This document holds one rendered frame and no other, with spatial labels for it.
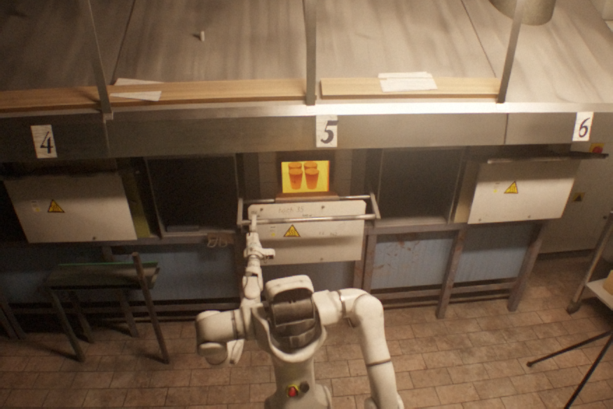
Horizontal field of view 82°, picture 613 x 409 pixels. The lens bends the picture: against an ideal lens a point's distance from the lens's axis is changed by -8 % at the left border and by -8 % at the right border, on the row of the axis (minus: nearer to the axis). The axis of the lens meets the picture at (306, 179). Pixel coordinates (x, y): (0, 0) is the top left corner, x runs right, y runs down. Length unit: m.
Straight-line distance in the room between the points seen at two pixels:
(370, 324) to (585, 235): 3.01
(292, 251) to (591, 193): 2.53
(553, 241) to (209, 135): 3.03
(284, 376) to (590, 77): 1.96
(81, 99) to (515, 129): 1.89
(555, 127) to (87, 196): 2.29
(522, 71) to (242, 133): 1.36
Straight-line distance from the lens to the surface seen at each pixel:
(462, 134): 1.80
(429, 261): 2.66
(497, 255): 2.87
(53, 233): 2.38
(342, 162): 2.01
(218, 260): 2.44
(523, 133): 1.96
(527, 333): 3.18
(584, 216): 3.80
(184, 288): 2.64
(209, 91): 1.65
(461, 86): 1.82
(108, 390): 2.79
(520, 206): 2.43
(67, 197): 2.20
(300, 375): 1.25
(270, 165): 1.98
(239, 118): 1.60
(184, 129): 1.64
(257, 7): 2.08
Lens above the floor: 2.15
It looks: 28 degrees down
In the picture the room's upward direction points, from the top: straight up
